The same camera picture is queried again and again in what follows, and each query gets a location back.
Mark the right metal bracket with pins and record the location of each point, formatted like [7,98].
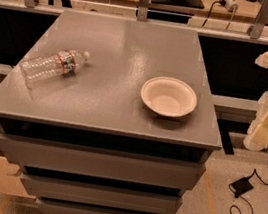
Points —
[255,30]

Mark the grey drawer cabinet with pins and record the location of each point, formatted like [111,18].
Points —
[86,143]

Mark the white paper bowl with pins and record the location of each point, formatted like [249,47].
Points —
[168,96]

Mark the middle metal bracket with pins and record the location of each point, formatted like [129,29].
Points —
[142,9]

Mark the clear plastic water bottle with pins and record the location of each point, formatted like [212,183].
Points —
[60,63]

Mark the black power adapter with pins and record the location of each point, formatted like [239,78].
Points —
[241,186]

